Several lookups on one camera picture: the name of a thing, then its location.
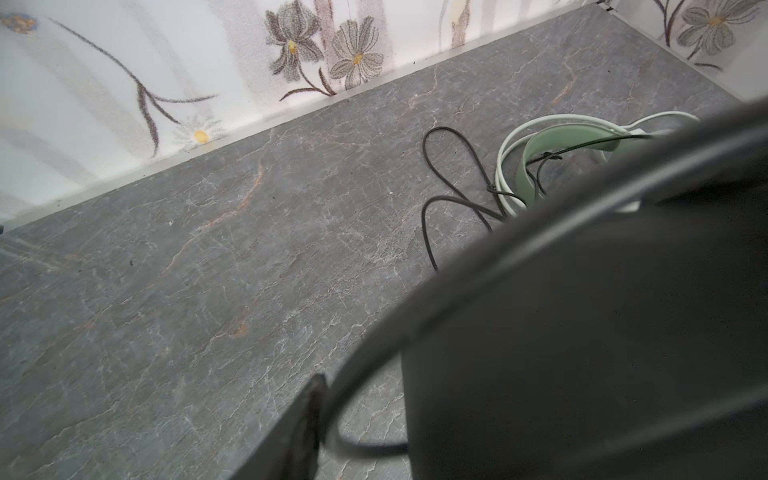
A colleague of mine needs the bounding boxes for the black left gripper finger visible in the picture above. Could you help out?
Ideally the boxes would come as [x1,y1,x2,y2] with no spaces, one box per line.
[232,374,328,480]

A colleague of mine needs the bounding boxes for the black blue headphones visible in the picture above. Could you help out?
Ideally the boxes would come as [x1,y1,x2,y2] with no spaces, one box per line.
[319,101,767,479]

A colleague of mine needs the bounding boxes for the mint green headphones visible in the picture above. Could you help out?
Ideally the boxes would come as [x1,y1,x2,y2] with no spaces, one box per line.
[491,111,699,217]

